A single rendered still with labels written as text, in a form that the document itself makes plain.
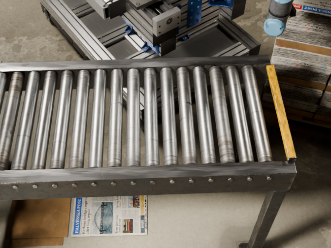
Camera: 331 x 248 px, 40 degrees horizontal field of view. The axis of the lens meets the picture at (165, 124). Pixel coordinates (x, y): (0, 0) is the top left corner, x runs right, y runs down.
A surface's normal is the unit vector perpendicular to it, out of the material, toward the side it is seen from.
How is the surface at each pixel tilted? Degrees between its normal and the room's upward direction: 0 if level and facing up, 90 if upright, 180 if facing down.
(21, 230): 0
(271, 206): 90
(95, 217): 0
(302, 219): 0
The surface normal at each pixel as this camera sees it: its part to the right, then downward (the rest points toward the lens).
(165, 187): 0.04, 0.80
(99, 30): 0.00, -0.59
